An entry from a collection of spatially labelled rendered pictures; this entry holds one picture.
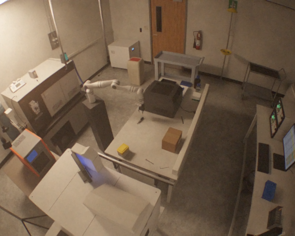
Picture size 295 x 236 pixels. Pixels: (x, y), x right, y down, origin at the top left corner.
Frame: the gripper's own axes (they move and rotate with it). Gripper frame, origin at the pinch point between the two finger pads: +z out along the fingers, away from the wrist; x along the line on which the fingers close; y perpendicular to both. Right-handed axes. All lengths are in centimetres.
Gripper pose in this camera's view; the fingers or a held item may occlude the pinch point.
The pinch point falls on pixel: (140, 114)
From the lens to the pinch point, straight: 236.0
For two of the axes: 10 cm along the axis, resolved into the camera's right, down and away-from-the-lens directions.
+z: 0.4, 7.2, 6.9
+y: 5.6, -5.9, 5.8
